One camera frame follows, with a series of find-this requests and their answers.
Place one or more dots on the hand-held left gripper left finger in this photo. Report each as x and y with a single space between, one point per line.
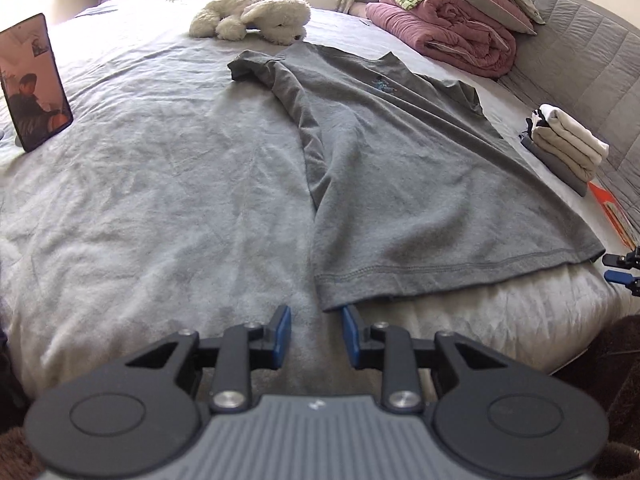
281 335

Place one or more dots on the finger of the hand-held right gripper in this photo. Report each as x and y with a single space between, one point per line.
617 277
620 259

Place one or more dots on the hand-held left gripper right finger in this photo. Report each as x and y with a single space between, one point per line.
351 335

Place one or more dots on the grey t-shirt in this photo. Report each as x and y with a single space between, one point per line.
410 170

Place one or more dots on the orange folder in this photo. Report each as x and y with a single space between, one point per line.
617 212

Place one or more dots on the person's brown fleece robe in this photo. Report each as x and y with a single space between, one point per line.
615 360

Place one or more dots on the grey knit folded garment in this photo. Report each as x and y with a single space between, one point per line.
560 172

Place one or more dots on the beige folded garment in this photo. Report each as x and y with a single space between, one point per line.
570 160

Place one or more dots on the white folded garment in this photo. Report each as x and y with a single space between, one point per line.
575 132

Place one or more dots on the grey quilted headboard cover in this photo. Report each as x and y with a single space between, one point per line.
575 50

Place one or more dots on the folded pink quilt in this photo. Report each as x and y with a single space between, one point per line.
450 30

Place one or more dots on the white plush dog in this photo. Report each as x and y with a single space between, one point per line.
260 17

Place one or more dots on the smartphone on stand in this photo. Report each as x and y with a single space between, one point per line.
32 80

